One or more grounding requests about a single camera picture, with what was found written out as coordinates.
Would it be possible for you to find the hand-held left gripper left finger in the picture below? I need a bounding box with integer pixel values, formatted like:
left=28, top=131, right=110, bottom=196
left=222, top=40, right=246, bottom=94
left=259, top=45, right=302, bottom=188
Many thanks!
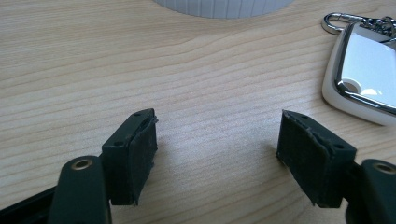
left=101, top=107, right=159, bottom=207

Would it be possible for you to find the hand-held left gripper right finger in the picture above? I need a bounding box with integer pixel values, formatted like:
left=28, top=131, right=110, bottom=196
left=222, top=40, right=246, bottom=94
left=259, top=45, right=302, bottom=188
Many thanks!
left=276, top=109, right=358, bottom=209

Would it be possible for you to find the white chrome key fob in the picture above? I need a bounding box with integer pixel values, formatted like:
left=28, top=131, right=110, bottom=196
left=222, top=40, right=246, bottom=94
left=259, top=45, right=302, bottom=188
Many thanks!
left=321, top=21, right=396, bottom=127

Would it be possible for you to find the white ribbed round container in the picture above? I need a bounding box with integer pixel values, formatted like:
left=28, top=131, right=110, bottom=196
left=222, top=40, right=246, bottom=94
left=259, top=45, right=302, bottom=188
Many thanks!
left=152, top=0, right=295, bottom=20

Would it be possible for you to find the silver metal keychain clasp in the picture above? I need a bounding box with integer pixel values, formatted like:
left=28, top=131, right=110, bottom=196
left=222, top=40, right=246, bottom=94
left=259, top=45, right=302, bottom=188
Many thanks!
left=320, top=12, right=396, bottom=38

